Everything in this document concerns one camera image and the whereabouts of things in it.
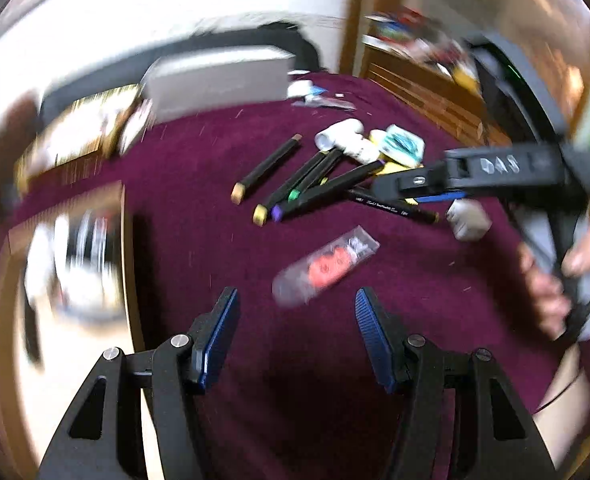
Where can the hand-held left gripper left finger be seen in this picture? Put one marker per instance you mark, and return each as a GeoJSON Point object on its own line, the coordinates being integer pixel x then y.
{"type": "Point", "coordinates": [223, 332]}

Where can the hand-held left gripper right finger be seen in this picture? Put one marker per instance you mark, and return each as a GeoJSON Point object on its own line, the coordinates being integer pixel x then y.
{"type": "Point", "coordinates": [372, 332]}

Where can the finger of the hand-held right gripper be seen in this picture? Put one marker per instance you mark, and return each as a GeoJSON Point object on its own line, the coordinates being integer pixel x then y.
{"type": "Point", "coordinates": [417, 181]}
{"type": "Point", "coordinates": [442, 198]}

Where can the white square box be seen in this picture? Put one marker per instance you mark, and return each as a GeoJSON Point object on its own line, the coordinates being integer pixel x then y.
{"type": "Point", "coordinates": [469, 220]}

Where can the thin black pen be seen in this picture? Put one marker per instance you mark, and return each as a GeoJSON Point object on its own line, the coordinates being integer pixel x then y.
{"type": "Point", "coordinates": [395, 207]}

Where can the teal packet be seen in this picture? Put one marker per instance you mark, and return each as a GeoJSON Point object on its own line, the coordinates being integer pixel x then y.
{"type": "Point", "coordinates": [402, 144]}

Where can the orange item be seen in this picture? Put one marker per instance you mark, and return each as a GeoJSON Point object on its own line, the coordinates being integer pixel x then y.
{"type": "Point", "coordinates": [327, 265]}

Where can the black marker purple cap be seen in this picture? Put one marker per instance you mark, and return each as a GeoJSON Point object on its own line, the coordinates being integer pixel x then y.
{"type": "Point", "coordinates": [325, 190]}

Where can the black marker green cap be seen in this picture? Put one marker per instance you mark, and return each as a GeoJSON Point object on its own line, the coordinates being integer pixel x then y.
{"type": "Point", "coordinates": [315, 172]}

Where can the black marker yellow cap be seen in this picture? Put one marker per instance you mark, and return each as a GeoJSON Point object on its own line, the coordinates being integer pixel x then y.
{"type": "Point", "coordinates": [287, 187]}

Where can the black marker tan cap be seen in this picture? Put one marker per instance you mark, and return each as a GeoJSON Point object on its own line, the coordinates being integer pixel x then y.
{"type": "Point", "coordinates": [270, 167]}

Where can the brown cardboard box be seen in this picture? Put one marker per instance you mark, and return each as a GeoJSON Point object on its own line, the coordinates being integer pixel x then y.
{"type": "Point", "coordinates": [75, 385]}

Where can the person's right hand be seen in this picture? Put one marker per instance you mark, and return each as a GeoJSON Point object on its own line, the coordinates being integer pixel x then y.
{"type": "Point", "coordinates": [545, 295]}

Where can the yellow packet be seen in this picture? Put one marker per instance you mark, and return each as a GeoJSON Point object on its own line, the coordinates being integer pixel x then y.
{"type": "Point", "coordinates": [377, 136]}

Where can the white bottle tan label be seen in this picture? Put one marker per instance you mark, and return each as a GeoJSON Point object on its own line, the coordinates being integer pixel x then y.
{"type": "Point", "coordinates": [362, 150]}

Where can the white plastic bottle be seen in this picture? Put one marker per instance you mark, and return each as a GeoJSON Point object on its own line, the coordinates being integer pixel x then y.
{"type": "Point", "coordinates": [340, 132]}

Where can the wooden shelf with clutter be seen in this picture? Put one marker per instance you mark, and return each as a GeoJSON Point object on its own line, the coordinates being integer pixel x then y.
{"type": "Point", "coordinates": [425, 75]}

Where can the clear plastic bottle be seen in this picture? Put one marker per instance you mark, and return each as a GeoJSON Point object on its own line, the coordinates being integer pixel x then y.
{"type": "Point", "coordinates": [327, 103]}

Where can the small white blue bottle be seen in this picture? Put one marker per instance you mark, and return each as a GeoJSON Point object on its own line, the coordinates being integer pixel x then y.
{"type": "Point", "coordinates": [302, 89]}

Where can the black patterned pouch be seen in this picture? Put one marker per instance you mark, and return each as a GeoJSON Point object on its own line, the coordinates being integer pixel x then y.
{"type": "Point", "coordinates": [95, 245]}

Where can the black sofa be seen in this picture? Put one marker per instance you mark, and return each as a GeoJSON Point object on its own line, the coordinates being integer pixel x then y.
{"type": "Point", "coordinates": [295, 42]}

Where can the white soft packet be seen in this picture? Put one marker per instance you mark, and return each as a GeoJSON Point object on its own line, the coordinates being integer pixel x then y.
{"type": "Point", "coordinates": [45, 260]}

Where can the grey rectangular box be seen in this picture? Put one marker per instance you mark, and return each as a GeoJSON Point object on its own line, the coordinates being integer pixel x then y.
{"type": "Point", "coordinates": [220, 80]}

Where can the printed booklet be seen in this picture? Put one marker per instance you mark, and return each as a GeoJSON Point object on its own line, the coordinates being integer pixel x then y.
{"type": "Point", "coordinates": [135, 127]}

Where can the gold patterned box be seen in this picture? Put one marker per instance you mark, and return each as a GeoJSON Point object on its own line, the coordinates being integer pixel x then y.
{"type": "Point", "coordinates": [75, 130]}

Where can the wooden door frame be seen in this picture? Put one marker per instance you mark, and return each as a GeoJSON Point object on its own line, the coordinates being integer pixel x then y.
{"type": "Point", "coordinates": [356, 15]}

